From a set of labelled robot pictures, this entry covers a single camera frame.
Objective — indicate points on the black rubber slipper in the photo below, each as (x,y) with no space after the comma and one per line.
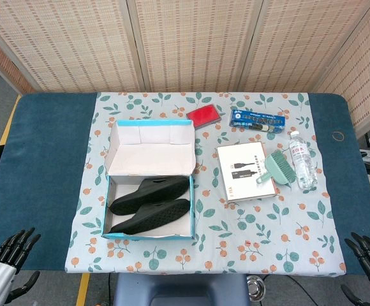
(154,190)
(154,218)

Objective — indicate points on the blue cardboard shoe box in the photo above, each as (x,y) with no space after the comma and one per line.
(150,156)

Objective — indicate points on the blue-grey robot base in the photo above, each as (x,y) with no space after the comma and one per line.
(178,287)

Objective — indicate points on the clear plastic water bottle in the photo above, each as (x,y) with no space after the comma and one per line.
(303,162)

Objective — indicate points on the tan rubber band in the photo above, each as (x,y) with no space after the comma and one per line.
(332,136)

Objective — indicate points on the green cleaning brush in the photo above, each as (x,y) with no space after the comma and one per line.
(279,169)

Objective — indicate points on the floral patterned tablecloth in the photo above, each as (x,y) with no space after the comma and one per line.
(223,229)

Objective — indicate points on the blue printed carton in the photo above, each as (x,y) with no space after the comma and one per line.
(256,121)

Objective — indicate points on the red flat case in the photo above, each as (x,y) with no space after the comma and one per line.
(203,115)

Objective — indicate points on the bamboo folding screen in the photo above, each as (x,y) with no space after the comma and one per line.
(188,48)

